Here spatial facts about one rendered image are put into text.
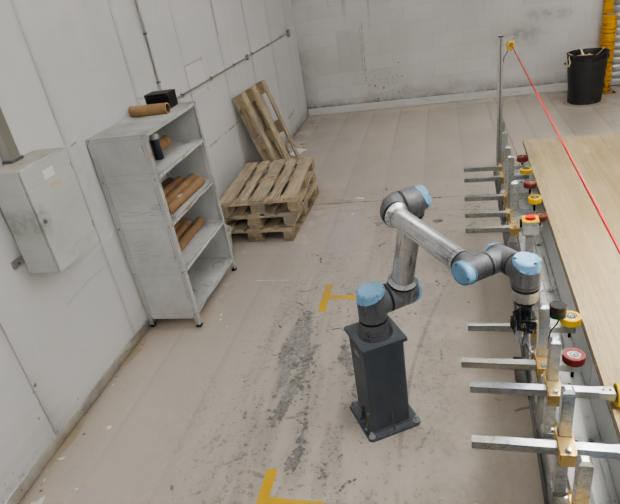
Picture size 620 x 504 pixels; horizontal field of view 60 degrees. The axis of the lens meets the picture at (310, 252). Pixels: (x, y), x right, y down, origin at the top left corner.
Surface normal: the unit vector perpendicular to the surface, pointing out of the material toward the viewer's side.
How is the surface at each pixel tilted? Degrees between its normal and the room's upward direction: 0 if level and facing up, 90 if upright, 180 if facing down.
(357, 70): 90
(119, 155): 90
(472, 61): 90
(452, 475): 0
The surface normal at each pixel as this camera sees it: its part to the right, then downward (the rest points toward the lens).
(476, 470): -0.15, -0.88
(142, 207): -0.20, 0.48
